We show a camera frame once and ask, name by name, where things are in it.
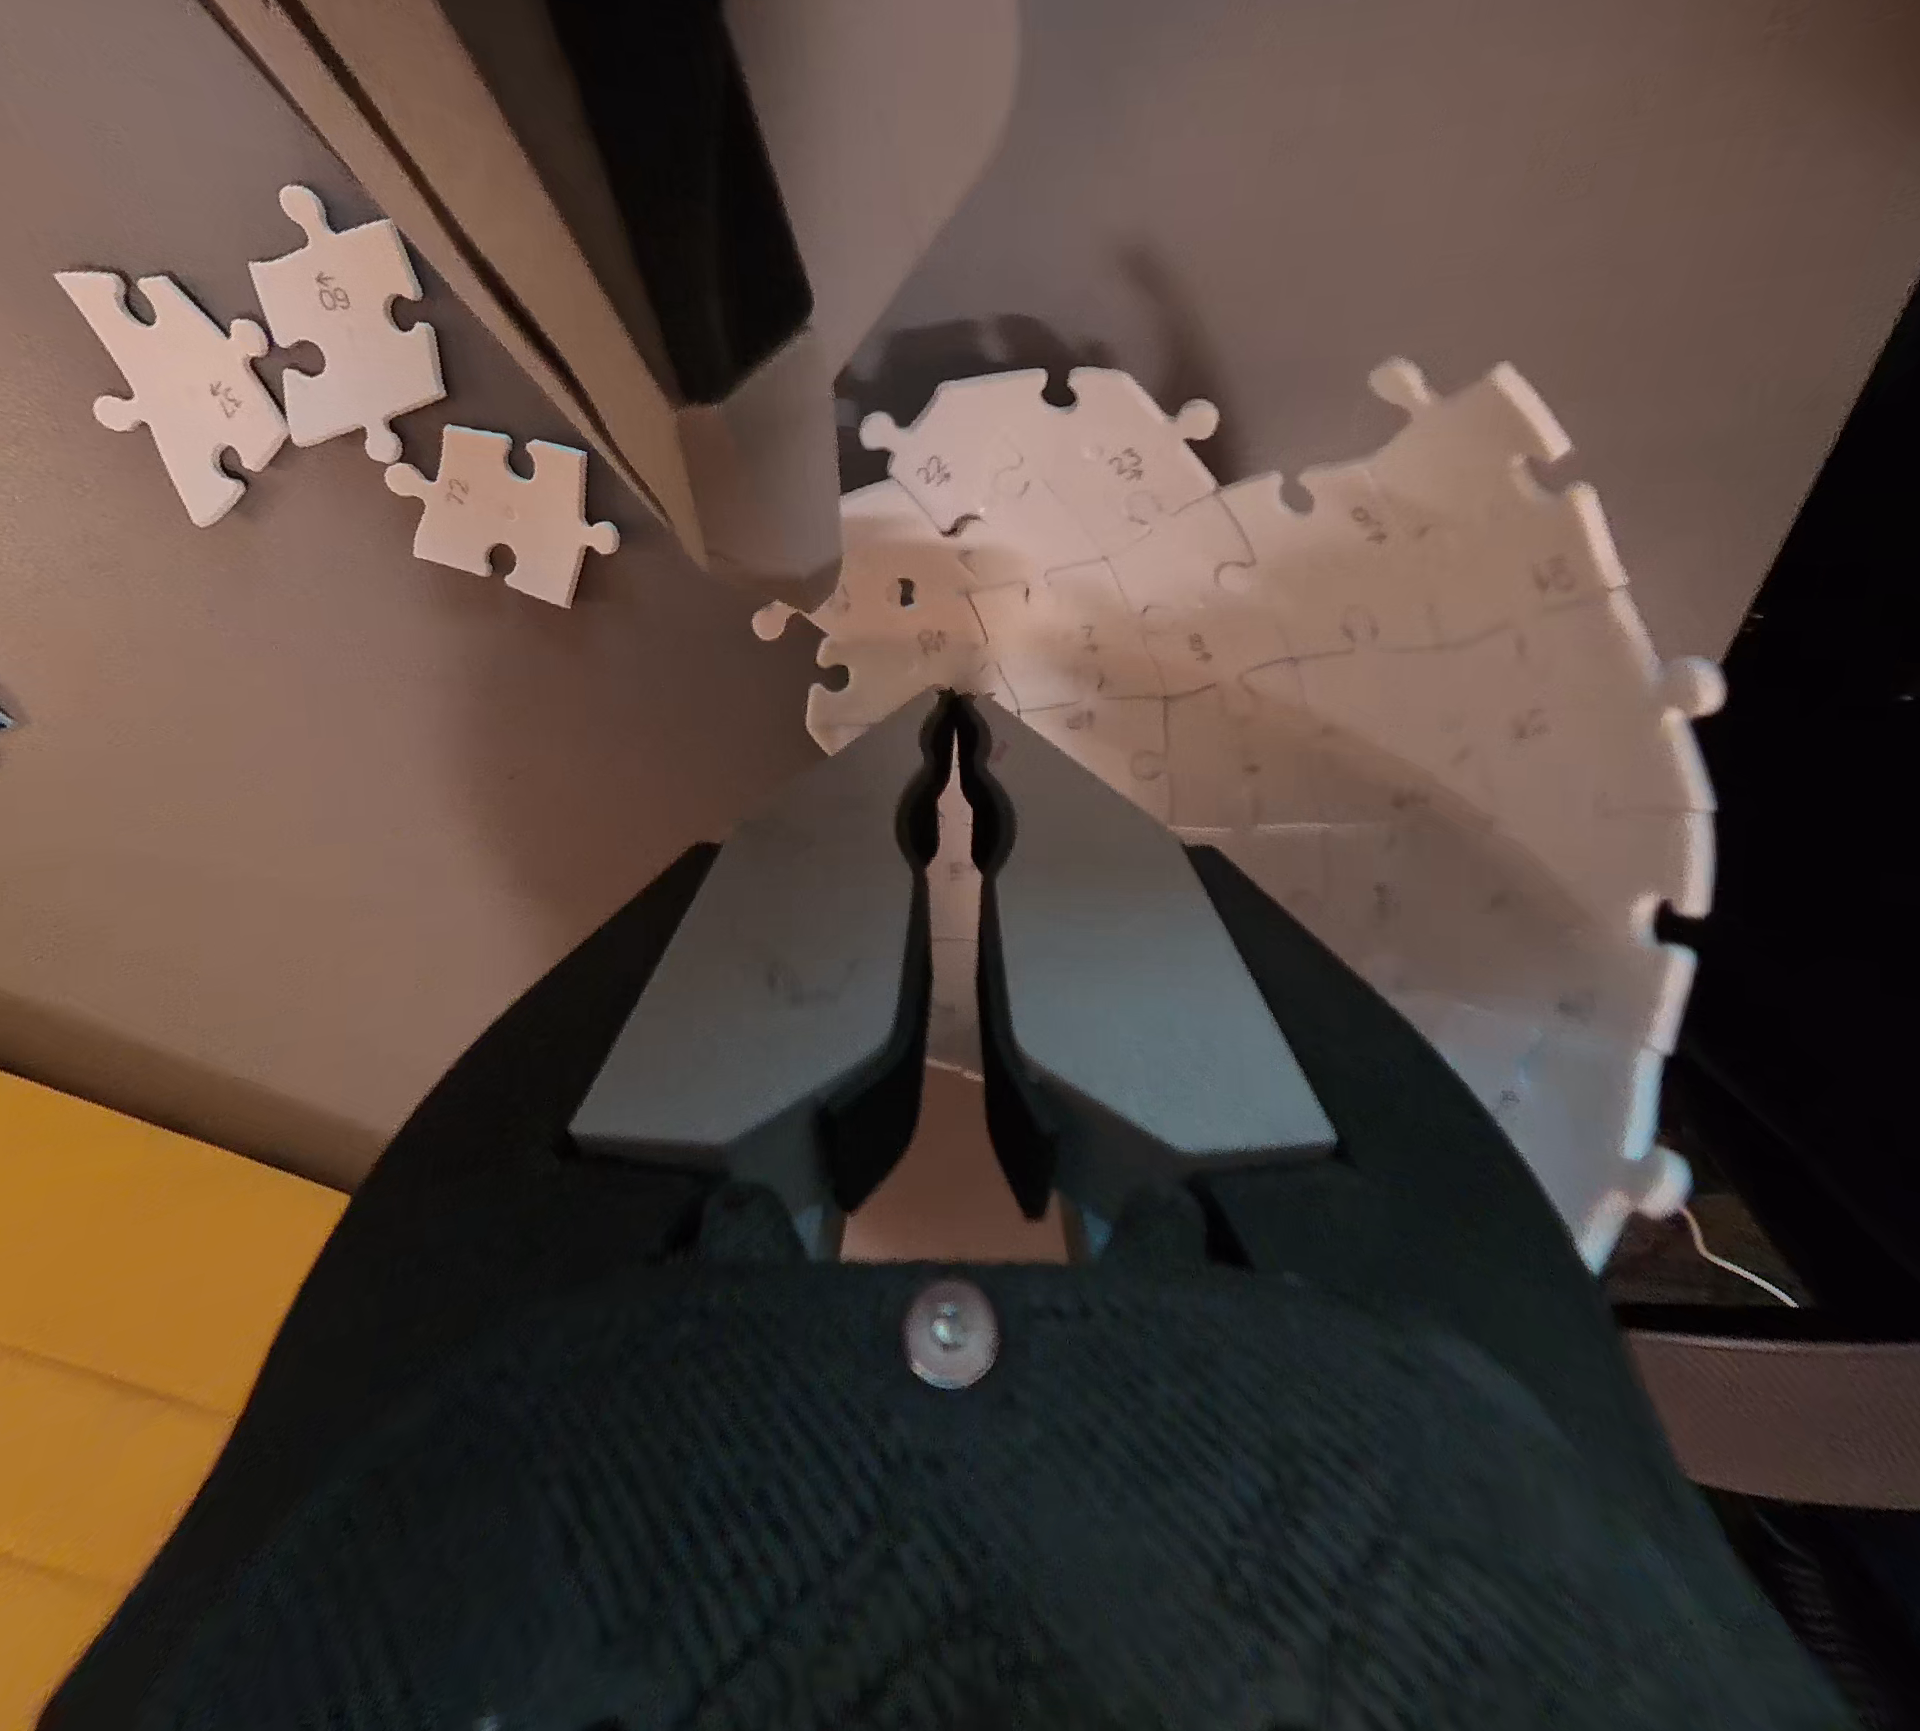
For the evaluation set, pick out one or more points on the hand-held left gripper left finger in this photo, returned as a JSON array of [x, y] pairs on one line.
[[749, 997]]

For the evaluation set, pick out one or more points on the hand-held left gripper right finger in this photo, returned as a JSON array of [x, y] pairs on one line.
[[1154, 997]]

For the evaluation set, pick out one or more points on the partly built puzzle ball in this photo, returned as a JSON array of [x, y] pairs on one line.
[[1349, 713]]

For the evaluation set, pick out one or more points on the white puzzle piece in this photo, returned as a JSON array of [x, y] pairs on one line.
[[353, 329], [189, 397], [496, 517]]

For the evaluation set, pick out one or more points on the yellow plastic bin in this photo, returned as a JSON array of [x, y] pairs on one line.
[[119, 1311]]

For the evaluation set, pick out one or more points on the person's dark-clothed torso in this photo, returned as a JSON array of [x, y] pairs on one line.
[[1831, 787]]

